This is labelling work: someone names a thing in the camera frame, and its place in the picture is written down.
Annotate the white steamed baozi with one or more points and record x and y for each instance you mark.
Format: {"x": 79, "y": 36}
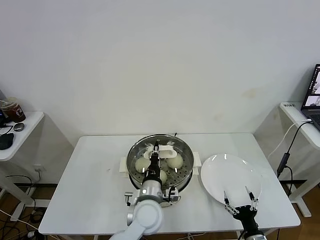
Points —
{"x": 174, "y": 163}
{"x": 140, "y": 164}
{"x": 163, "y": 177}

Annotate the white desk label sticker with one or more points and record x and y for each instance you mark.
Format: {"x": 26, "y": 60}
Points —
{"x": 289, "y": 105}

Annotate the steel steamer basket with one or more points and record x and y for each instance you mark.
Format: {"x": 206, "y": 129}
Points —
{"x": 186, "y": 178}

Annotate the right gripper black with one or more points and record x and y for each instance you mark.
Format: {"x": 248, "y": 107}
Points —
{"x": 246, "y": 215}

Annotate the round dark grey disc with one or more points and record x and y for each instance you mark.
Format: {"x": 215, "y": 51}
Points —
{"x": 18, "y": 127}

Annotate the white side table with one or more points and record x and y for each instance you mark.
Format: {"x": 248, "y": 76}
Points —
{"x": 27, "y": 135}

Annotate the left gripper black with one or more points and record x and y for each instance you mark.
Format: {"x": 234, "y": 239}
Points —
{"x": 153, "y": 172}

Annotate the white desk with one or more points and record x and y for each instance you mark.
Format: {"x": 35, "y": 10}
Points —
{"x": 291, "y": 113}

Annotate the open black laptop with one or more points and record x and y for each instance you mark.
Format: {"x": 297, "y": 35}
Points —
{"x": 315, "y": 82}

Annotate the cream electric cooker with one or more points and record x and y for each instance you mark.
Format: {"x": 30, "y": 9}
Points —
{"x": 122, "y": 166}

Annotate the white wall outlet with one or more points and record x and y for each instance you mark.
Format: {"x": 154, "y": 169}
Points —
{"x": 37, "y": 167}

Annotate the white round plate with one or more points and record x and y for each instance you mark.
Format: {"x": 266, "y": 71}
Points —
{"x": 225, "y": 175}

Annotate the iced coffee plastic cup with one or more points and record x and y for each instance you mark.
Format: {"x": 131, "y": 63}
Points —
{"x": 16, "y": 113}

